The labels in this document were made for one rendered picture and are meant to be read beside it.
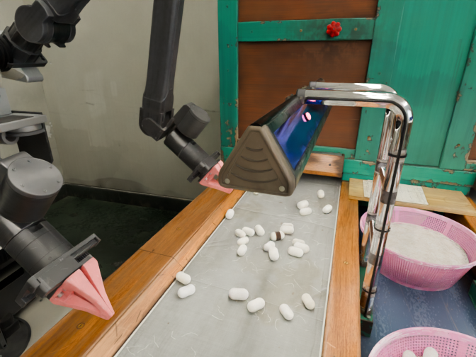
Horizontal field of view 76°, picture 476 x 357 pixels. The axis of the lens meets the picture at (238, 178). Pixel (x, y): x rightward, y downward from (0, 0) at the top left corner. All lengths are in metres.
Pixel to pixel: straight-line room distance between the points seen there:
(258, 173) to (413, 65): 0.83
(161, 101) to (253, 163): 0.47
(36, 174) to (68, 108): 2.37
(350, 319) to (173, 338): 0.29
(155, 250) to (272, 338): 0.32
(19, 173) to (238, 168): 0.25
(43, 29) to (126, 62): 1.54
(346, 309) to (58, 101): 2.59
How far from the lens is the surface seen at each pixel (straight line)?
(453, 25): 1.09
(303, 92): 0.50
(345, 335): 0.56
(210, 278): 0.67
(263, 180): 0.30
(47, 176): 0.43
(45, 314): 1.42
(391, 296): 0.80
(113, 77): 2.45
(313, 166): 1.06
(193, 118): 0.71
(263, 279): 0.67
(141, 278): 0.66
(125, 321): 0.60
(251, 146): 0.30
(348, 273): 0.68
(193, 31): 2.13
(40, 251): 0.46
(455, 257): 0.89
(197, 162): 0.74
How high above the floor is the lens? 1.17
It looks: 22 degrees down
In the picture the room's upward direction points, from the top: straight up
